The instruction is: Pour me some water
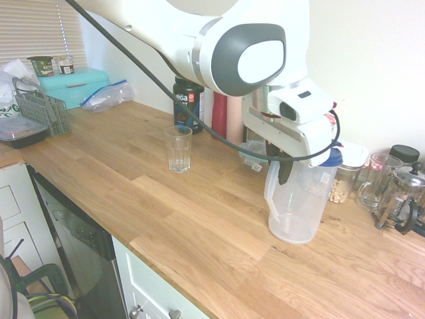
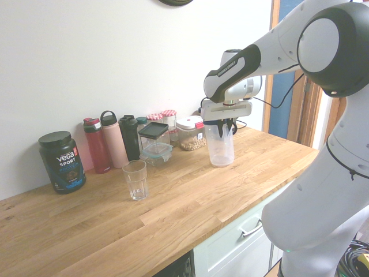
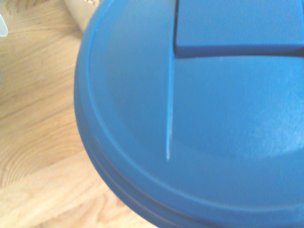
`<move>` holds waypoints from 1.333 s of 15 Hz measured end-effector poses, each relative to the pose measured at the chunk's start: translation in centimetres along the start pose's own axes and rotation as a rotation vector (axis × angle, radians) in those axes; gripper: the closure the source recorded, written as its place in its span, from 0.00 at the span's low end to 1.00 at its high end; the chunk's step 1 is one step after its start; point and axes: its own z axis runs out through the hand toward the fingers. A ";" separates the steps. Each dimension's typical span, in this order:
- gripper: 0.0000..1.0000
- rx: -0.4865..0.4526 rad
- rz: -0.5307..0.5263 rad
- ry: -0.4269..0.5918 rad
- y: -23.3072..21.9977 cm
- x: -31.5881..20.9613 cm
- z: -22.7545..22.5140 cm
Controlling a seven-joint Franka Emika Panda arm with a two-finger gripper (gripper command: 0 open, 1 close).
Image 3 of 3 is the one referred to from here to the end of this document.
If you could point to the glass container with teal lid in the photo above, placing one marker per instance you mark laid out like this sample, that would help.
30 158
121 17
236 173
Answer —
2 26

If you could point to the clear pitcher with blue lid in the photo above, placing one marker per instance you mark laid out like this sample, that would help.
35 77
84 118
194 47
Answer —
190 118

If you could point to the clear canister with white lid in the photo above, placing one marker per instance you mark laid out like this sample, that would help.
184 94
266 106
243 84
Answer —
78 12

